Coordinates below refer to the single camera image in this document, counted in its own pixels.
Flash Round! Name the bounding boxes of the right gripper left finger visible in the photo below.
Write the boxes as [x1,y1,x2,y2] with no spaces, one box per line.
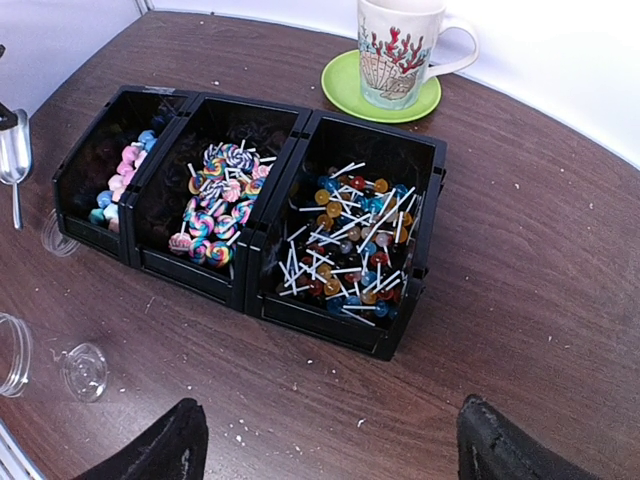
[78,398,208,479]

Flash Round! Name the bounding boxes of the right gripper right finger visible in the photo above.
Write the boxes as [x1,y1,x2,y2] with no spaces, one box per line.
[456,394,596,479]

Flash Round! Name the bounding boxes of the metal candy scoop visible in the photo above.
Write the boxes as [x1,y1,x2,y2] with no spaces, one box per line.
[1,104,33,230]

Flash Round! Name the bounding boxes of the black bin star candies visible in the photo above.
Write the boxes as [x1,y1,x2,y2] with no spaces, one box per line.
[53,85,196,265]

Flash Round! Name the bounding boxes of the clear plastic jar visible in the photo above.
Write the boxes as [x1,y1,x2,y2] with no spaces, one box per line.
[1,313,108,403]

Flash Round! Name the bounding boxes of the black bin swirl lollipops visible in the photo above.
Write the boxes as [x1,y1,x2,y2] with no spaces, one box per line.
[126,93,311,311]

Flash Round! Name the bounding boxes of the clear jar lid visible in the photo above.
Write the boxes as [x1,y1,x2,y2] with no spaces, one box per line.
[41,209,80,258]

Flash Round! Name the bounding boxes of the black bin small lollipops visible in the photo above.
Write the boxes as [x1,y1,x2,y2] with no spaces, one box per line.
[245,111,447,360]

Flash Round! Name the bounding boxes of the green saucer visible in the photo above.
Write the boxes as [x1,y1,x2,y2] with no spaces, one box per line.
[321,50,442,124]

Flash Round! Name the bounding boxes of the ceramic mug coral pattern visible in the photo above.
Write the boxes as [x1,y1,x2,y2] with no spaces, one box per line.
[357,1,480,111]

